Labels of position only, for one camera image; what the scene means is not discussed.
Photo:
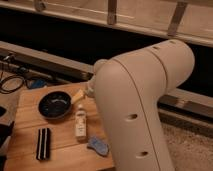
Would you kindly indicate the wooden board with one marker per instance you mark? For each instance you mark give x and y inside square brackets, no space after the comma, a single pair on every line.
[66,153]

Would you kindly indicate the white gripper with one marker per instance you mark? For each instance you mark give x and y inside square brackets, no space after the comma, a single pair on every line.
[89,91]

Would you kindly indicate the blue object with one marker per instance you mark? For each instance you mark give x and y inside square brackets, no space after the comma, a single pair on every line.
[37,83]

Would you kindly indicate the white plastic bottle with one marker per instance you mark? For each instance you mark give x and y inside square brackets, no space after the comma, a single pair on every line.
[80,123]

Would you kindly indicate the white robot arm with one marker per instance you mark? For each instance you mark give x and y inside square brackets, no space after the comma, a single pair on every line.
[126,90]

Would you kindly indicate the dark blue bowl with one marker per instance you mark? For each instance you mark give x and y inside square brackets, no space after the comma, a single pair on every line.
[55,105]

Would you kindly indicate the black white striped block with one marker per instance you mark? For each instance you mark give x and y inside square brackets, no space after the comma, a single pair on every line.
[43,144]

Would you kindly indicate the blue cloth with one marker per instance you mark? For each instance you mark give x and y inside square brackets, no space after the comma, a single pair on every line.
[99,146]

